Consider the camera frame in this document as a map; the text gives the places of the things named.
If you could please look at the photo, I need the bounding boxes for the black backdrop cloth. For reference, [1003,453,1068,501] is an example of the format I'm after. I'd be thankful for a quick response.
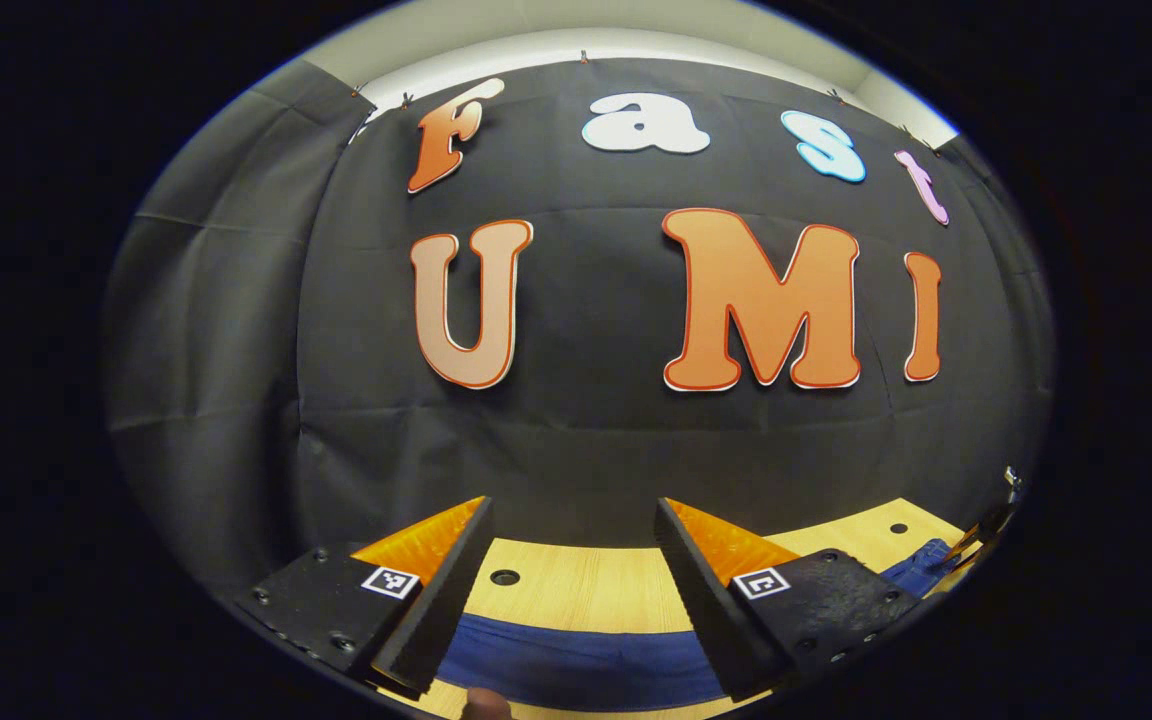
[104,55,1055,591]

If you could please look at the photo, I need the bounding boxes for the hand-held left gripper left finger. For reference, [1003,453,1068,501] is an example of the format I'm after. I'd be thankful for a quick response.
[234,495,497,701]

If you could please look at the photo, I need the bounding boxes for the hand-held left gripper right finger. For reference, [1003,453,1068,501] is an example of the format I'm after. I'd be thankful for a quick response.
[654,497,927,703]

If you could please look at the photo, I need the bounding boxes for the blue jeans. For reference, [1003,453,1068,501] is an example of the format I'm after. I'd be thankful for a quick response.
[436,538,959,713]

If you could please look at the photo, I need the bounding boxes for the row of small cloth clips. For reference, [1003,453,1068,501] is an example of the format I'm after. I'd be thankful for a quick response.
[351,48,947,156]

